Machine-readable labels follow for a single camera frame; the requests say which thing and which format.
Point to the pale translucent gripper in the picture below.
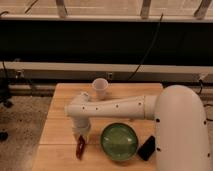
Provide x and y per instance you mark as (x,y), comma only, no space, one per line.
(81,132)

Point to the red chili pepper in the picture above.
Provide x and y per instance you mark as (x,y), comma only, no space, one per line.
(80,147)

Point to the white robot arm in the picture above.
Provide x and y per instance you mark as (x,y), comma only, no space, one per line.
(181,133)

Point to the green bowl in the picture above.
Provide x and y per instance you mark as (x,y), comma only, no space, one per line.
(119,142)

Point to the black smartphone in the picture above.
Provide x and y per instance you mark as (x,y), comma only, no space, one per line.
(147,149)

